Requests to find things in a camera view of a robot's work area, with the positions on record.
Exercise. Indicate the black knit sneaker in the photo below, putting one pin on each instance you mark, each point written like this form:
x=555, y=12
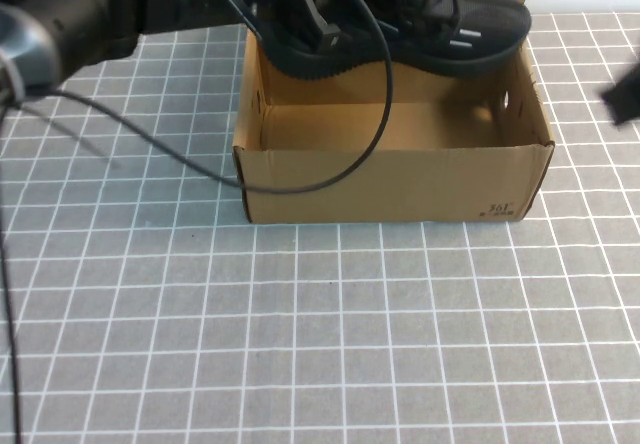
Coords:
x=430, y=29

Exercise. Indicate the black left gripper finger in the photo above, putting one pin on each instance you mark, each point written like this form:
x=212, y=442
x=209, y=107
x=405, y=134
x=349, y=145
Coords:
x=322, y=19

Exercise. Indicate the left robot arm silver black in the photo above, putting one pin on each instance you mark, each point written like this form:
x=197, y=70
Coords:
x=75, y=19

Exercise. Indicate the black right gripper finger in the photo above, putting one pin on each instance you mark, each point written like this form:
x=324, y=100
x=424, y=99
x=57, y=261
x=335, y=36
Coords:
x=627, y=94

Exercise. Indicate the grey grid tablecloth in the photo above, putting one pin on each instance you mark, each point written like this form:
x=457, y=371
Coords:
x=350, y=339

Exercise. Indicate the brown cardboard shoe box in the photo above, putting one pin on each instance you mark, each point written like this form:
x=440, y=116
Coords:
x=400, y=189

